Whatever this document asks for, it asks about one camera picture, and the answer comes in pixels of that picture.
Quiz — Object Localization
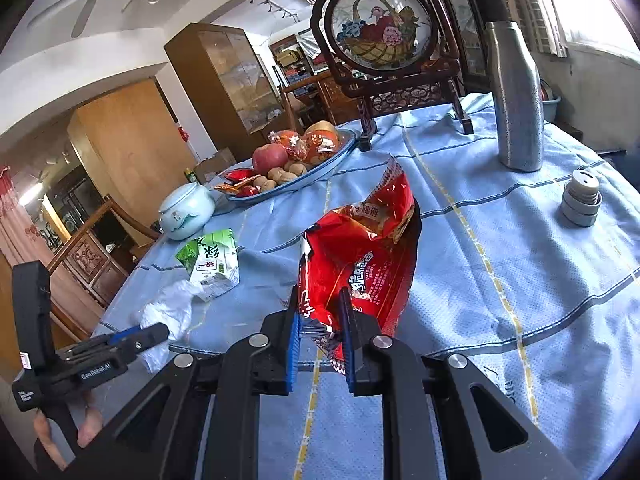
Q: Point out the wooden armchair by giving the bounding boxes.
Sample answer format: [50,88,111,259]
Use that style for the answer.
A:
[47,195,163,333]

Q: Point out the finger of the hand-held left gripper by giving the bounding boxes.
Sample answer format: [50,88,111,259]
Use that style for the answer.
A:
[67,325,143,356]
[102,323,170,363]

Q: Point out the red snack bag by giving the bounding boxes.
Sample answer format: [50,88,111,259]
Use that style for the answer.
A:
[297,156,422,376]

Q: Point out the round embroidered table screen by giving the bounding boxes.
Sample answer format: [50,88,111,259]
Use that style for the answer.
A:
[310,0,475,152]

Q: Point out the white tissue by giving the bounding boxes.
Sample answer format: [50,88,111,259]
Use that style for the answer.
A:
[132,280,193,373]

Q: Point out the dark wooden cabinet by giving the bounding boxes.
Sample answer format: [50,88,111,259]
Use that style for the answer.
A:
[430,0,493,93]

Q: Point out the blue plastic bucket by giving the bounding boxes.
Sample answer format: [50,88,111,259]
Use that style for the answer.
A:
[540,95,563,123]

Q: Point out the light wooden wardrobe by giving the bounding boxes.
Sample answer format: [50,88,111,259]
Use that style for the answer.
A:
[67,78,198,221]

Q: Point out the large wrapped orange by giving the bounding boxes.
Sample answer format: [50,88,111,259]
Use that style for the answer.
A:
[302,131,342,165]

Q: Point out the red apple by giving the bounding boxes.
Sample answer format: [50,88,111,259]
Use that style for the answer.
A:
[251,144,290,175]

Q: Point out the grey stacked discs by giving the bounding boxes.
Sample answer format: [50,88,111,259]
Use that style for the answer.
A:
[560,170,602,227]

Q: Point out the pale ceramic lidded jar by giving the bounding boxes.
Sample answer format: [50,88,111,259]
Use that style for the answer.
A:
[159,183,216,241]

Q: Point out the blue rimmed fruit plate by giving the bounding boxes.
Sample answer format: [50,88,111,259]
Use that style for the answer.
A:
[225,128,358,204]

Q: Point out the silver metal bottle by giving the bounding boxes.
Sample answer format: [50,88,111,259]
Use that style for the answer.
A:
[484,21,545,172]

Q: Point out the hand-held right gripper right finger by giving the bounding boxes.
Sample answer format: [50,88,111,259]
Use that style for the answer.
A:
[339,287,583,480]

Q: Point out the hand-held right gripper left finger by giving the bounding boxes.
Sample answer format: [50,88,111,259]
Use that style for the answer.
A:
[65,287,303,480]

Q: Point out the pile of walnuts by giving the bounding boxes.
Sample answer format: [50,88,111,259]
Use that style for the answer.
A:
[252,160,308,192]

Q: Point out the cluttered storage shelf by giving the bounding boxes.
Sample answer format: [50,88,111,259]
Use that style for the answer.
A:
[270,35,326,97]

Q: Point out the person's left hand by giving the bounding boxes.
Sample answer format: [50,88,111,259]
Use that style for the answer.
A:
[32,392,104,467]

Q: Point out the carved wooden chair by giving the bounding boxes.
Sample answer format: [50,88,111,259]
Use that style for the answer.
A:
[280,72,362,128]

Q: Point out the pink floral curtain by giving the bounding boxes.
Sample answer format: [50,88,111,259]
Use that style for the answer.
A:
[0,165,56,281]

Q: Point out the small wrapped orange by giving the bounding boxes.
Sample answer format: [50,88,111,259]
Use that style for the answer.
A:
[267,130,307,155]

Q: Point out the glass door display cabinet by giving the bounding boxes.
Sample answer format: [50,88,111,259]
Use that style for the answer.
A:
[165,23,288,136]

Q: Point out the brown cardboard box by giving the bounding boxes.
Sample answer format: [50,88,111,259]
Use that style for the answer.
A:
[192,147,237,183]

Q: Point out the green drink carton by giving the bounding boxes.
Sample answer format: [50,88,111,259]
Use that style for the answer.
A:
[175,228,240,302]

